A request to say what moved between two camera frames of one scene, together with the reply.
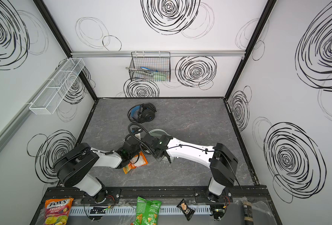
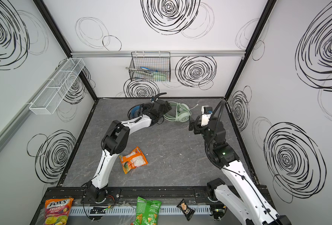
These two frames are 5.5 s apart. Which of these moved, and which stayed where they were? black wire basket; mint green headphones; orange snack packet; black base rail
Moved: mint green headphones
Stayed: black wire basket; black base rail; orange snack packet
